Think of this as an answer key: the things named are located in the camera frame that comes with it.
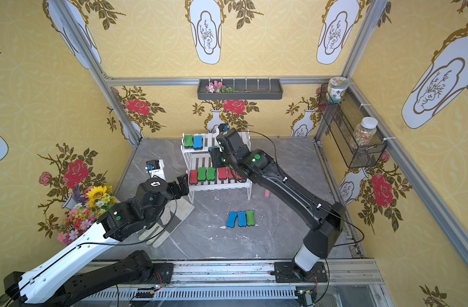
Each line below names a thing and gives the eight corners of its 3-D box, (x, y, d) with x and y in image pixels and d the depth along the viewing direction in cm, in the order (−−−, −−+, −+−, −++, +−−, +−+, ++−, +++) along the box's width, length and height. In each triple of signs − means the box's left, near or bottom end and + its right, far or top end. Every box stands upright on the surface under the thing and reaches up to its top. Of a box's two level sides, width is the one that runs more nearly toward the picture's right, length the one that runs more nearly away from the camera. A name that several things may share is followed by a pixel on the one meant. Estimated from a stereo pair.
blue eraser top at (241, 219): (238, 226, 88) (238, 224, 86) (238, 213, 92) (238, 211, 90) (246, 226, 88) (246, 224, 86) (246, 213, 92) (246, 211, 90)
